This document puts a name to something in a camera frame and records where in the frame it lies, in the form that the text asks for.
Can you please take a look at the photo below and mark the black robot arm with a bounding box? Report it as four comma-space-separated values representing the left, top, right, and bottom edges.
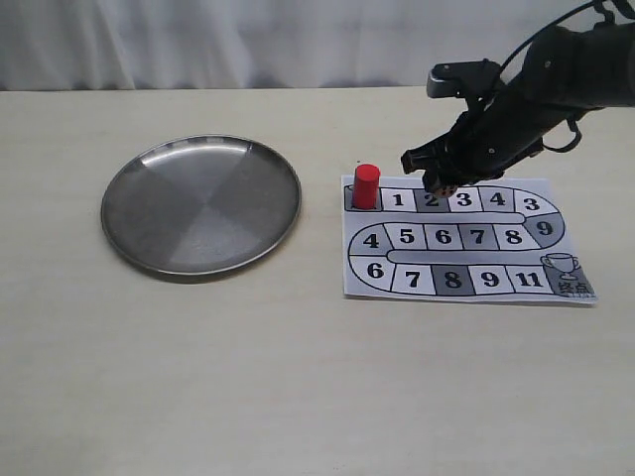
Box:
401, 24, 634, 196

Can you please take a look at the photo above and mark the round metal plate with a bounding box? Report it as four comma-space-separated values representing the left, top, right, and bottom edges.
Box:
99, 134, 303, 283

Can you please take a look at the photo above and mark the wooden die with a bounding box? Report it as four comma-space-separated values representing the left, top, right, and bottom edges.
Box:
433, 184, 458, 198

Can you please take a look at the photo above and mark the paper game board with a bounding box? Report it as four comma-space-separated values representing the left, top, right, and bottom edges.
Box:
341, 176, 597, 305

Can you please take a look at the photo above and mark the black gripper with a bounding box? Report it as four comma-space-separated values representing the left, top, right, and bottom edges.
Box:
401, 90, 571, 191

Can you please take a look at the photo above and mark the black cable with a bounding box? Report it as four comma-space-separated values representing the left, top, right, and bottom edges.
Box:
495, 0, 635, 153

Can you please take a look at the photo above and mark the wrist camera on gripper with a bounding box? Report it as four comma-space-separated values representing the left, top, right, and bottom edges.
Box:
426, 59, 503, 99

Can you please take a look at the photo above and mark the red cylinder game piece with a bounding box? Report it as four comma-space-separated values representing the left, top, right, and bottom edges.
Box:
352, 164, 381, 209

